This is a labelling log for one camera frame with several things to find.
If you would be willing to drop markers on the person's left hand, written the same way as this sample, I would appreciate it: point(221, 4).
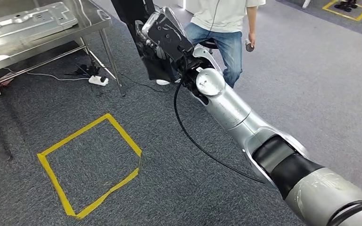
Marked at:
point(251, 37)

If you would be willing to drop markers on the handheld controller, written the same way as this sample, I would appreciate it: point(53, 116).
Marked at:
point(249, 47)

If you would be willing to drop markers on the black plastic plate frame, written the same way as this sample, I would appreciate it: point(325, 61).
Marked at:
point(128, 12)

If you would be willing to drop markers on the person's left forearm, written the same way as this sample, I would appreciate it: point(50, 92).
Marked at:
point(252, 18)

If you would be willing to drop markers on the steel workbench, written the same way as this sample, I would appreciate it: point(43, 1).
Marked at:
point(87, 18)

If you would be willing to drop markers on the person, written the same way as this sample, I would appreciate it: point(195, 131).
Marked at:
point(218, 15)

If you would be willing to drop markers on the black stool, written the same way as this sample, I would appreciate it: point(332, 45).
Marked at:
point(209, 44)

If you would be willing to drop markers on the white power strip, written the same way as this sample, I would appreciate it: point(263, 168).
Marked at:
point(96, 81)

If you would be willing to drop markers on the stamped metal panel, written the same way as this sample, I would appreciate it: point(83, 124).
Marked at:
point(28, 25)

